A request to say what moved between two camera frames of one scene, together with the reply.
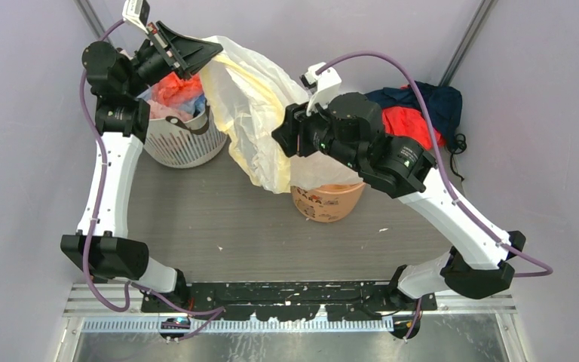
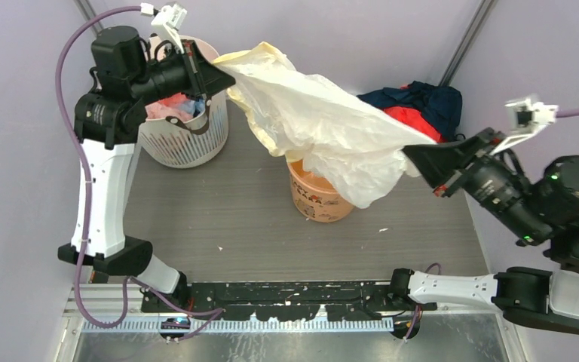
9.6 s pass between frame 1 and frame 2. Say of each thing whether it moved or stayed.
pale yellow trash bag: moved
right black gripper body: moved
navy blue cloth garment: stayed
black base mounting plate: stayed
